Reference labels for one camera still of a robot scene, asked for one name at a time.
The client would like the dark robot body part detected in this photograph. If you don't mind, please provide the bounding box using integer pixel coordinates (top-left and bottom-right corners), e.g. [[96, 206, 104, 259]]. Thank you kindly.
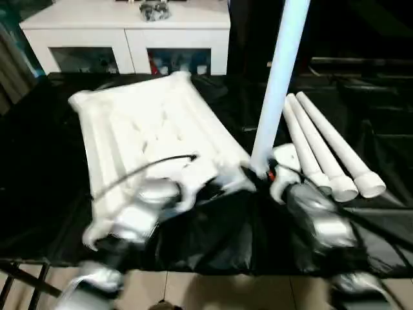
[[151, 300, 181, 310]]

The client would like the white plastic table top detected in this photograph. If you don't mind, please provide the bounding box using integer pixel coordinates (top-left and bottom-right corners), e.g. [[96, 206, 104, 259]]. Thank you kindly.
[[67, 71, 256, 253]]

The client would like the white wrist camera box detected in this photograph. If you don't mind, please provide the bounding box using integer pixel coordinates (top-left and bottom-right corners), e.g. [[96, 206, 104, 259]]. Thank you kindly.
[[174, 170, 223, 211], [269, 143, 304, 204]]

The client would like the black folding table frame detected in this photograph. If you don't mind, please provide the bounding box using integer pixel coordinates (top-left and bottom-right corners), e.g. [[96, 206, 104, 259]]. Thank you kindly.
[[0, 260, 64, 298]]

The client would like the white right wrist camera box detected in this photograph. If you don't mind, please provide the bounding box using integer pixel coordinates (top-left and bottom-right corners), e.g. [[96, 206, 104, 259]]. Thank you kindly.
[[269, 143, 304, 204]]

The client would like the black cable bundle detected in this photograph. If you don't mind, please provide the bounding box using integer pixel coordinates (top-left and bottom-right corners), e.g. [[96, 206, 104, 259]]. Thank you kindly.
[[139, 1, 171, 23]]

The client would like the black work mat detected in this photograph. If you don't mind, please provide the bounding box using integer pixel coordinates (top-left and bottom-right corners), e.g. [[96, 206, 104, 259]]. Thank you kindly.
[[0, 72, 413, 275]]

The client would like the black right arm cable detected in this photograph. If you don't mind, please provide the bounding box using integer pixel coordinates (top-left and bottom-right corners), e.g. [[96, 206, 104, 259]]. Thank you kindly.
[[283, 163, 413, 253]]

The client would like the beige curtain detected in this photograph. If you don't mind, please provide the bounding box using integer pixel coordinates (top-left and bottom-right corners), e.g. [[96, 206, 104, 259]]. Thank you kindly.
[[0, 22, 43, 114]]

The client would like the white cabinet with glass doors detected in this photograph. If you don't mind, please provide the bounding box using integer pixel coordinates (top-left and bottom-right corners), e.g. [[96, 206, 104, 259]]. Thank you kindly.
[[19, 0, 232, 76]]

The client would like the white plastic table leg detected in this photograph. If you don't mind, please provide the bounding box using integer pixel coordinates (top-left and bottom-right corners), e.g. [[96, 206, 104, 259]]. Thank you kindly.
[[283, 92, 359, 203], [301, 151, 333, 191], [295, 91, 387, 198], [250, 0, 311, 175]]

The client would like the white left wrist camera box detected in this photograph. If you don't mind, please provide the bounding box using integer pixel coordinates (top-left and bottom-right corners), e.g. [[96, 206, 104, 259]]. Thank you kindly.
[[174, 170, 223, 211]]

